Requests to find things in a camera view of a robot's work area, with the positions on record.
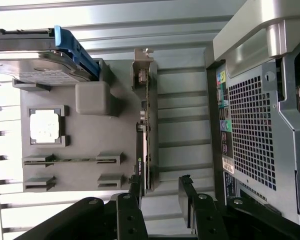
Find green RAM stick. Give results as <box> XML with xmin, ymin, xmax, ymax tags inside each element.
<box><xmin>24</xmin><ymin>156</ymin><xmax>116</xmax><ymax>166</ymax></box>

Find silver CPU chip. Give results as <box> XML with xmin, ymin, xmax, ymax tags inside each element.
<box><xmin>29</xmin><ymin>109</ymin><xmax>60</xmax><ymax>144</ymax></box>

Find grey plastic parts rack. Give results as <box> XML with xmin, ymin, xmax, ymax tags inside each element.
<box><xmin>12</xmin><ymin>57</ymin><xmax>161</xmax><ymax>193</ymax></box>

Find hard disk in blue carrier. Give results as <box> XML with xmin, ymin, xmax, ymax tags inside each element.
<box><xmin>0</xmin><ymin>24</ymin><xmax>101</xmax><ymax>87</ymax></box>

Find open grey PC case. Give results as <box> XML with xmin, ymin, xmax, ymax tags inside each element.
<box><xmin>205</xmin><ymin>0</ymin><xmax>300</xmax><ymax>227</ymax></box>

